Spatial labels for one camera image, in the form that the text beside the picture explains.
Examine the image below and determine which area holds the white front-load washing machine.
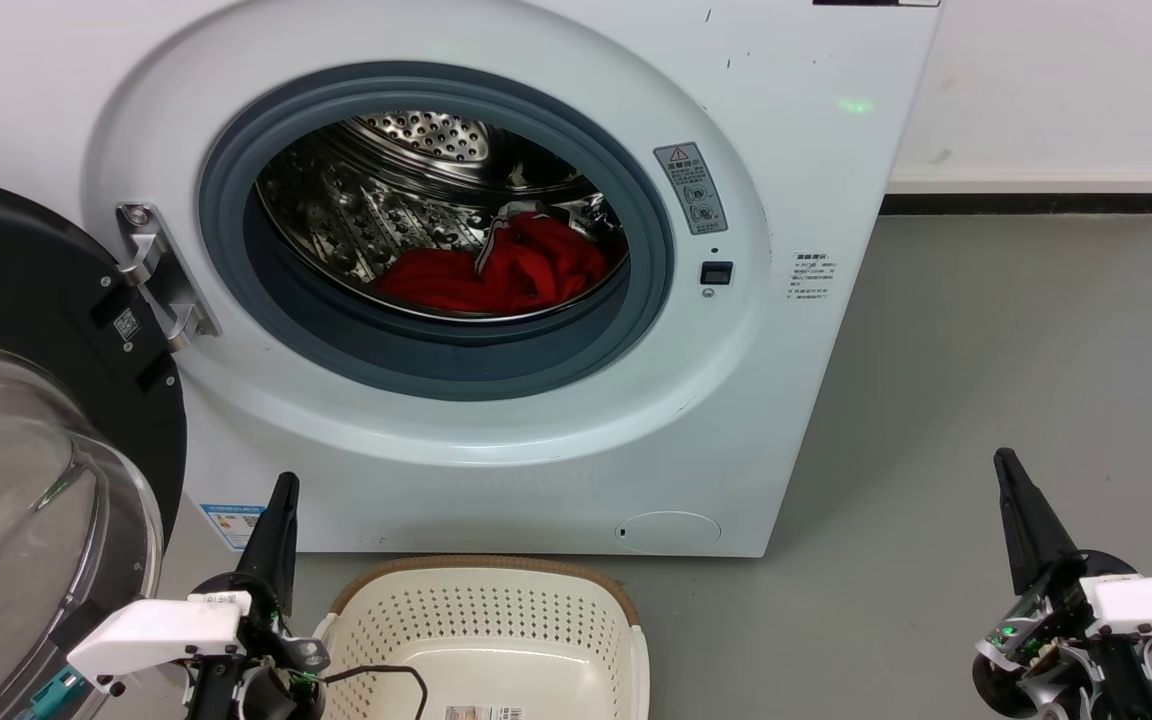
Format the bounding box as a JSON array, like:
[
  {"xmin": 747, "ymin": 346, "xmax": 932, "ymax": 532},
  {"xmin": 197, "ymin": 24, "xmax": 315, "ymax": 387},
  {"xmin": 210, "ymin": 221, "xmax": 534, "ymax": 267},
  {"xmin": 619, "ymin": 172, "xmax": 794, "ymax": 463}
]
[{"xmin": 0, "ymin": 0, "xmax": 942, "ymax": 558}]

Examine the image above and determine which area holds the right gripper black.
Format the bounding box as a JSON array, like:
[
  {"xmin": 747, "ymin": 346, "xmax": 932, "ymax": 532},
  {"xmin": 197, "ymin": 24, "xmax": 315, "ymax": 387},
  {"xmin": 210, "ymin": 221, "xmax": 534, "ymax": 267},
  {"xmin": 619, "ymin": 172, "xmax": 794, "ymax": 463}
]
[{"xmin": 971, "ymin": 448, "xmax": 1152, "ymax": 720}]

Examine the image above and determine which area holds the thin black cable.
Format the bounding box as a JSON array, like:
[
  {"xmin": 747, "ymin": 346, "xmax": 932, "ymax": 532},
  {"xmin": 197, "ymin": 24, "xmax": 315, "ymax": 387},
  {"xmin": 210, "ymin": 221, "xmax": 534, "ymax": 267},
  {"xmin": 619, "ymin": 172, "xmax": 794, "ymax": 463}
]
[{"xmin": 321, "ymin": 665, "xmax": 430, "ymax": 720}]

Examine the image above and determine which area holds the cream perforated laundry basket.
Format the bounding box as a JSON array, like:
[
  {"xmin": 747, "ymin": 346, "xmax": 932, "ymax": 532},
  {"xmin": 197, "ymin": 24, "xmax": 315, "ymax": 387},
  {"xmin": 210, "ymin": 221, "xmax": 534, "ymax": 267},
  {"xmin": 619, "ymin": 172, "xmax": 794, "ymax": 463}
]
[{"xmin": 314, "ymin": 556, "xmax": 651, "ymax": 720}]

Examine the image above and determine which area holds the stainless steel washing machine drum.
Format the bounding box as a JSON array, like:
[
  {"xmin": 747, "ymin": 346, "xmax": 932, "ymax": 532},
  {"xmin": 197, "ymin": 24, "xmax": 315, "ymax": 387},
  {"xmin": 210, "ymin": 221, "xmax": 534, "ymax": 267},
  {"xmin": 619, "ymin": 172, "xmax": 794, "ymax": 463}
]
[{"xmin": 256, "ymin": 110, "xmax": 629, "ymax": 323}]

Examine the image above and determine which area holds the grey rubber door gasket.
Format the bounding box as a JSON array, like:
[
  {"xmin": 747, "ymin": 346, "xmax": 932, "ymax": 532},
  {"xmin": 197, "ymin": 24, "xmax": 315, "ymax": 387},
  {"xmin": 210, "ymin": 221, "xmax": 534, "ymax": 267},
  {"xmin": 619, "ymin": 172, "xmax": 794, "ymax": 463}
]
[{"xmin": 198, "ymin": 62, "xmax": 675, "ymax": 401}]

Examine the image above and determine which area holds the grey warning sticker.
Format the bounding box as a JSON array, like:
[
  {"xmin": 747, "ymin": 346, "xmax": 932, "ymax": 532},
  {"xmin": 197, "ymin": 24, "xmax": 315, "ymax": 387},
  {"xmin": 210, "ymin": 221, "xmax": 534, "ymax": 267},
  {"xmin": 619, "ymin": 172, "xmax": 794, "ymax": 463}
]
[{"xmin": 653, "ymin": 142, "xmax": 729, "ymax": 236}]

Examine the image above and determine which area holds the silver door hinge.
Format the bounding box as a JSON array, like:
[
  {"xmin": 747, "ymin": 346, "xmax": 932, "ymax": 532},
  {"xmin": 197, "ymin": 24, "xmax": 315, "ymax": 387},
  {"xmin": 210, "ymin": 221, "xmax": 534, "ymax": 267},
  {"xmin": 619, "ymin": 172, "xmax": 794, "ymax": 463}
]
[{"xmin": 116, "ymin": 202, "xmax": 222, "ymax": 351}]

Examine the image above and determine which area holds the red garment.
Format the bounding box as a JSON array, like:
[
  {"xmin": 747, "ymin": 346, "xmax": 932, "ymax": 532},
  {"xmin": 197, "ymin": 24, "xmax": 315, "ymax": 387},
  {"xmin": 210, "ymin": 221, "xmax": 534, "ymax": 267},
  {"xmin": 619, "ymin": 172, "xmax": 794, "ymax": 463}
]
[{"xmin": 371, "ymin": 205, "xmax": 629, "ymax": 318}]

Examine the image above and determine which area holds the black washer door with glass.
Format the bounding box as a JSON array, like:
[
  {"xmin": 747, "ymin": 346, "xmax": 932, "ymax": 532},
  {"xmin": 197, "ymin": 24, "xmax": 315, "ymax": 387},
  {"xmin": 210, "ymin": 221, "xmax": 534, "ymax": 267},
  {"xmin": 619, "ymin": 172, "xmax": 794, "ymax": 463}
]
[{"xmin": 0, "ymin": 173, "xmax": 187, "ymax": 720}]

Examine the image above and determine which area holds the round white filter cover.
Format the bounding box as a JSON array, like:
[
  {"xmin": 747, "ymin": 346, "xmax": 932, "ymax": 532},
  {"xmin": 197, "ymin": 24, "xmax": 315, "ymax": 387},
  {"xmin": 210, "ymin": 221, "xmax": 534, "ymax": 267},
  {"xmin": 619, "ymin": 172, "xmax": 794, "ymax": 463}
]
[{"xmin": 616, "ymin": 511, "xmax": 723, "ymax": 554}]

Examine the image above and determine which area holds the black baseboard strip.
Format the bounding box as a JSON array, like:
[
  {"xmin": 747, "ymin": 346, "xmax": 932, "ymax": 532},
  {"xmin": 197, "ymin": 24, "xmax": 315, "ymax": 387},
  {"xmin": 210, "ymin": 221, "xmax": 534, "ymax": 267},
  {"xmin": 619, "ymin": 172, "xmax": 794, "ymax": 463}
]
[{"xmin": 881, "ymin": 192, "xmax": 1152, "ymax": 216}]

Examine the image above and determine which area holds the teal connector plug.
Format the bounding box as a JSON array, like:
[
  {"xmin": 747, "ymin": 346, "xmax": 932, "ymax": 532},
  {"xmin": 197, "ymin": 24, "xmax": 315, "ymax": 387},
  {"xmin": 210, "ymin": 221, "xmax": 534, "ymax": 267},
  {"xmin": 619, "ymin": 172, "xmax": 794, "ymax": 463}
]
[{"xmin": 21, "ymin": 670, "xmax": 89, "ymax": 720}]

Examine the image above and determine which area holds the white text label sticker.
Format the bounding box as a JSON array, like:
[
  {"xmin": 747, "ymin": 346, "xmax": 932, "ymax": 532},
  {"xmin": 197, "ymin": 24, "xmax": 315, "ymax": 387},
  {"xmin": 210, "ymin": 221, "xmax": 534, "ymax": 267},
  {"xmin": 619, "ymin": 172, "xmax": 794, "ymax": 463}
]
[{"xmin": 788, "ymin": 250, "xmax": 837, "ymax": 306}]

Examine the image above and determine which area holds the white wall ledge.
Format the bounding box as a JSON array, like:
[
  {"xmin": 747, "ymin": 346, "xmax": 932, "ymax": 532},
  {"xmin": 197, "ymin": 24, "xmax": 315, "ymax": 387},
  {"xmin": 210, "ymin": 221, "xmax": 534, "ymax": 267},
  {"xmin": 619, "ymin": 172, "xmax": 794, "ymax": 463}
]
[{"xmin": 886, "ymin": 165, "xmax": 1152, "ymax": 196}]

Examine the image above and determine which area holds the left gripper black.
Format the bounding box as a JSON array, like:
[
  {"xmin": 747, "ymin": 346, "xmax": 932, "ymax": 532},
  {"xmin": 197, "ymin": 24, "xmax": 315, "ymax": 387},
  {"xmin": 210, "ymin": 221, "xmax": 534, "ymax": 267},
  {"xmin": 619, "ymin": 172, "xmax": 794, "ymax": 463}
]
[{"xmin": 186, "ymin": 472, "xmax": 332, "ymax": 720}]

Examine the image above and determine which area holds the blue energy label sticker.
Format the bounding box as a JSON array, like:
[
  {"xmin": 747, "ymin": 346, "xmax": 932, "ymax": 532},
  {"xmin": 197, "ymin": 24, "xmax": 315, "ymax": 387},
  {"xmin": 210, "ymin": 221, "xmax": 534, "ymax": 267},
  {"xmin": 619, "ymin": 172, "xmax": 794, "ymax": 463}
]
[{"xmin": 201, "ymin": 503, "xmax": 267, "ymax": 551}]

